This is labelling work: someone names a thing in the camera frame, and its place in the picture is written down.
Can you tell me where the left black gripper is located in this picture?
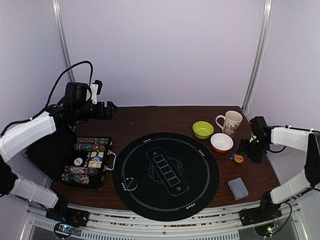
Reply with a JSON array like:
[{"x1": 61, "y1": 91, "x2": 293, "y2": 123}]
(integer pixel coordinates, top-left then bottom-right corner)
[{"x1": 73, "y1": 100, "x2": 117, "y2": 121}]

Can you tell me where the blue small blind button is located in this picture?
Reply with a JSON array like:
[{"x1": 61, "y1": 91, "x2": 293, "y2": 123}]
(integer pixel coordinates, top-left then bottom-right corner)
[{"x1": 230, "y1": 153, "x2": 237, "y2": 160}]

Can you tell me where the orange big blind button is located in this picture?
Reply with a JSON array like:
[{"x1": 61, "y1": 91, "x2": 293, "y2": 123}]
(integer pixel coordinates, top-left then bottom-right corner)
[{"x1": 234, "y1": 154, "x2": 244, "y2": 164}]

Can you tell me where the poker chip row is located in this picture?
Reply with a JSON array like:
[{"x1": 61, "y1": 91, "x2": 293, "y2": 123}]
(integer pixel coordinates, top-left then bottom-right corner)
[
  {"x1": 64, "y1": 165, "x2": 99, "y2": 176},
  {"x1": 76, "y1": 137, "x2": 112, "y2": 145},
  {"x1": 74, "y1": 143, "x2": 107, "y2": 152},
  {"x1": 61, "y1": 173, "x2": 90, "y2": 185}
]

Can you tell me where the clear acrylic dealer puck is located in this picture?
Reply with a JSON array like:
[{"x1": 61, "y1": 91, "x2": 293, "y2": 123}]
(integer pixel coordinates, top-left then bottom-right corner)
[{"x1": 124, "y1": 177, "x2": 138, "y2": 192}]

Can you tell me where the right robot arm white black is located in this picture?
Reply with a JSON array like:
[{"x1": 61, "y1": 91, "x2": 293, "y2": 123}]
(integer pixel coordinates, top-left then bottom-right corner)
[{"x1": 237, "y1": 116, "x2": 320, "y2": 221}]

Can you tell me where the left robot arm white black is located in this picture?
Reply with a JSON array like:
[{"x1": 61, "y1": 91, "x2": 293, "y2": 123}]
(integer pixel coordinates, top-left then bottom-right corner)
[{"x1": 0, "y1": 80, "x2": 117, "y2": 222}]

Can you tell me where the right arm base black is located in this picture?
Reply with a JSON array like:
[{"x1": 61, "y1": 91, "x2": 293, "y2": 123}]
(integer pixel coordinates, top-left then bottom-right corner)
[{"x1": 239, "y1": 191, "x2": 282, "y2": 226}]

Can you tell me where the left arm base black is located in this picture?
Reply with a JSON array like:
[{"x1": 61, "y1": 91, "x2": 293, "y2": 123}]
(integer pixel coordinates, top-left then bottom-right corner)
[{"x1": 41, "y1": 194, "x2": 90, "y2": 228}]

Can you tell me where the white orange bowl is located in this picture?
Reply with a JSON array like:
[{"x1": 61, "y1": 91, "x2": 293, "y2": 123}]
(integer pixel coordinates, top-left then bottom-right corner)
[{"x1": 210, "y1": 133, "x2": 234, "y2": 153}]

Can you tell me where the white decorated mug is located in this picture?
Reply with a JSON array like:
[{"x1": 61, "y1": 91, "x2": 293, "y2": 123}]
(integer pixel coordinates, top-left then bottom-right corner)
[{"x1": 215, "y1": 110, "x2": 243, "y2": 139}]

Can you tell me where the grey playing card deck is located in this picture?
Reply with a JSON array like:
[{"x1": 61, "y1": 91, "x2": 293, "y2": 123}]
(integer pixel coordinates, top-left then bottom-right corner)
[{"x1": 228, "y1": 177, "x2": 249, "y2": 201}]

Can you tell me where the green bowl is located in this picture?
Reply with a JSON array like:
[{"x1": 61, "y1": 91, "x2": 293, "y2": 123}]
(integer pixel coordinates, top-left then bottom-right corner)
[{"x1": 192, "y1": 121, "x2": 214, "y2": 140}]

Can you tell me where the boxed playing card deck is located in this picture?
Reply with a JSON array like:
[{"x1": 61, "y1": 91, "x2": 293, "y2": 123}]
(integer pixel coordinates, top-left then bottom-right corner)
[{"x1": 84, "y1": 151, "x2": 104, "y2": 169}]

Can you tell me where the black poker chip case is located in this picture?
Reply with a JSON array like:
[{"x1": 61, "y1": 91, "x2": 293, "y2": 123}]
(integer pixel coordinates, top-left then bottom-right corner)
[{"x1": 24, "y1": 127, "x2": 113, "y2": 189}]

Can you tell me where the white dealer button in case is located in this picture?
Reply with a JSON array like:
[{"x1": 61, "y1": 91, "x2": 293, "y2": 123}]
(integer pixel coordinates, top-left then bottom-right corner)
[{"x1": 73, "y1": 157, "x2": 83, "y2": 166}]

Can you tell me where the black round poker mat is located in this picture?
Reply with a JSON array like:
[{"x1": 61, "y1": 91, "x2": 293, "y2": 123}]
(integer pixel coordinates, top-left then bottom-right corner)
[{"x1": 113, "y1": 132, "x2": 220, "y2": 222}]

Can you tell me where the right circuit board with LEDs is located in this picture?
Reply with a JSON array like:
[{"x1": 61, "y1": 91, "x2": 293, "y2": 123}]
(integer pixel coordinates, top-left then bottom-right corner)
[{"x1": 254, "y1": 224, "x2": 280, "y2": 239}]

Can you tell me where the circuit board with leds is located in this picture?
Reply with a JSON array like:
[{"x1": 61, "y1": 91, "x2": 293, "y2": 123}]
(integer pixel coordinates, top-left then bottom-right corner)
[
  {"x1": 254, "y1": 224, "x2": 280, "y2": 239},
  {"x1": 53, "y1": 222, "x2": 75, "y2": 239}
]

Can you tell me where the left circuit board with LEDs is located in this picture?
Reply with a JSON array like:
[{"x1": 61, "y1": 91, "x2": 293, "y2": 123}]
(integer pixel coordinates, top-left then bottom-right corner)
[{"x1": 53, "y1": 222, "x2": 75, "y2": 239}]

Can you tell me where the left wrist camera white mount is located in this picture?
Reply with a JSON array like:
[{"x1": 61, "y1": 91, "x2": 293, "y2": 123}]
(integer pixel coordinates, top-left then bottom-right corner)
[{"x1": 86, "y1": 79, "x2": 103, "y2": 105}]

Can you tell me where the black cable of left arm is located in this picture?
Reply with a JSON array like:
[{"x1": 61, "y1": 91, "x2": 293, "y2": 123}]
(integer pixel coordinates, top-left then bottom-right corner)
[{"x1": 0, "y1": 60, "x2": 94, "y2": 137}]

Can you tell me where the front aluminium rail frame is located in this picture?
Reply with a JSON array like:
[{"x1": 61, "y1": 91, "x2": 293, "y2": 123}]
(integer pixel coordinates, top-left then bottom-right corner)
[{"x1": 18, "y1": 197, "x2": 310, "y2": 240}]

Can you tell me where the right aluminium frame post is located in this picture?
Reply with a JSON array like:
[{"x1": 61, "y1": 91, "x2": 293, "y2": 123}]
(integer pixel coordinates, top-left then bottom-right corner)
[{"x1": 242, "y1": 0, "x2": 274, "y2": 115}]

